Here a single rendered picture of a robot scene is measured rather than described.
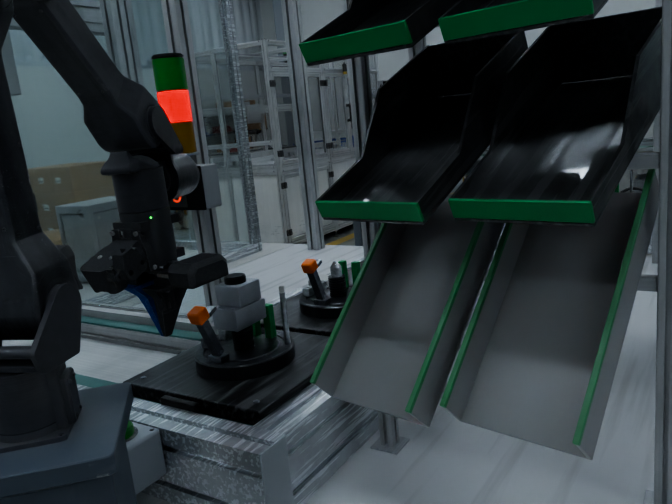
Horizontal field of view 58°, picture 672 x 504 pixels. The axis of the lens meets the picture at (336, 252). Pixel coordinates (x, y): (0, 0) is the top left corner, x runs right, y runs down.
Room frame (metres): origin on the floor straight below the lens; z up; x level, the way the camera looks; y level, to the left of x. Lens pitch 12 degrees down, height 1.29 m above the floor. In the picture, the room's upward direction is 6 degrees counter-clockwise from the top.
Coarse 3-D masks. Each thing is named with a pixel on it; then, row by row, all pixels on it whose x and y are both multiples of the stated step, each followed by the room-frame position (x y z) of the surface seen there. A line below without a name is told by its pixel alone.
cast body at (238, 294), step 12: (228, 276) 0.82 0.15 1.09; (240, 276) 0.81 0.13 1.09; (216, 288) 0.81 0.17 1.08; (228, 288) 0.80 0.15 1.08; (240, 288) 0.80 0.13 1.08; (252, 288) 0.82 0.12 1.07; (228, 300) 0.80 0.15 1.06; (240, 300) 0.79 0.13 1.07; (252, 300) 0.81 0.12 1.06; (264, 300) 0.83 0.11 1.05; (216, 312) 0.80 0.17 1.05; (228, 312) 0.79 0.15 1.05; (240, 312) 0.79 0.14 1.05; (252, 312) 0.81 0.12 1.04; (264, 312) 0.83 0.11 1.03; (216, 324) 0.80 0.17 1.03; (228, 324) 0.79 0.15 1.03; (240, 324) 0.79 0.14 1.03
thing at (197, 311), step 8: (192, 312) 0.75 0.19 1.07; (200, 312) 0.75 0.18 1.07; (208, 312) 0.76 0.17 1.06; (192, 320) 0.75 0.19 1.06; (200, 320) 0.74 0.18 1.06; (200, 328) 0.76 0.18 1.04; (208, 328) 0.76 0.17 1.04; (208, 336) 0.76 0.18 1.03; (216, 336) 0.77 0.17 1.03; (208, 344) 0.77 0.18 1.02; (216, 344) 0.77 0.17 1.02; (216, 352) 0.77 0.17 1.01
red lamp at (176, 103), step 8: (160, 96) 1.00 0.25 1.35; (168, 96) 1.00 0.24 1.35; (176, 96) 1.00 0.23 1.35; (184, 96) 1.01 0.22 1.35; (160, 104) 1.00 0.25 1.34; (168, 104) 1.00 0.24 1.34; (176, 104) 1.00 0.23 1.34; (184, 104) 1.01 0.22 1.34; (168, 112) 1.00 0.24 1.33; (176, 112) 1.00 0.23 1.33; (184, 112) 1.01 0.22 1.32; (176, 120) 1.00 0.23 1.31; (184, 120) 1.00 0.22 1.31
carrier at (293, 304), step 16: (336, 272) 1.02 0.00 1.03; (352, 272) 1.06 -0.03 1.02; (304, 288) 1.04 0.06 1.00; (336, 288) 1.02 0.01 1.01; (288, 304) 1.07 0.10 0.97; (304, 304) 1.00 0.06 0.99; (320, 304) 0.98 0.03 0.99; (336, 304) 0.98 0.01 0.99; (288, 320) 0.98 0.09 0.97; (304, 320) 0.97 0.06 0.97; (320, 320) 0.96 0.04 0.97; (336, 320) 0.95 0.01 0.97
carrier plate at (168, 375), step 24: (312, 336) 0.89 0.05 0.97; (168, 360) 0.85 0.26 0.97; (192, 360) 0.84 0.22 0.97; (312, 360) 0.79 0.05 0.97; (144, 384) 0.77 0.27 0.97; (168, 384) 0.76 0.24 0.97; (192, 384) 0.75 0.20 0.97; (216, 384) 0.74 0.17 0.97; (240, 384) 0.74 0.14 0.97; (264, 384) 0.73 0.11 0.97; (288, 384) 0.72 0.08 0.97; (216, 408) 0.69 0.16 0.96; (240, 408) 0.67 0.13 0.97; (264, 408) 0.66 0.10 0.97
